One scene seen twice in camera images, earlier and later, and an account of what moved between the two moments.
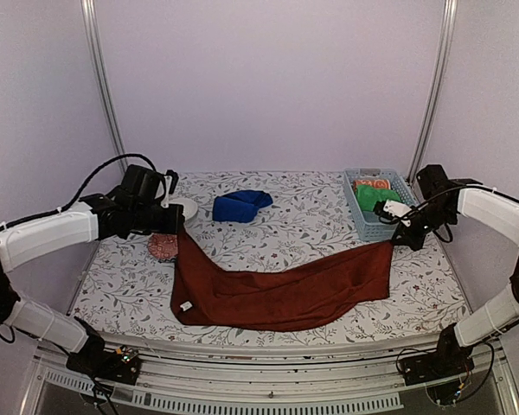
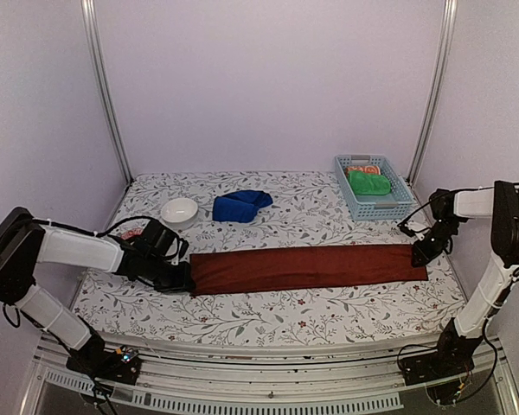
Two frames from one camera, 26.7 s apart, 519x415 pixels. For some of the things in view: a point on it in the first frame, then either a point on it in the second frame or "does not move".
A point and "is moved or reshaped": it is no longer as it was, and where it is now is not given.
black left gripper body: (145, 220) → (164, 279)
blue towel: (240, 206) does not move
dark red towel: (278, 294) is moved or reshaped
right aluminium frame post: (450, 19) does not move
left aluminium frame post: (95, 52) does not move
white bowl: (189, 207) does not move
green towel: (368, 195) → (368, 184)
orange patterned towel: (375, 183) → (365, 169)
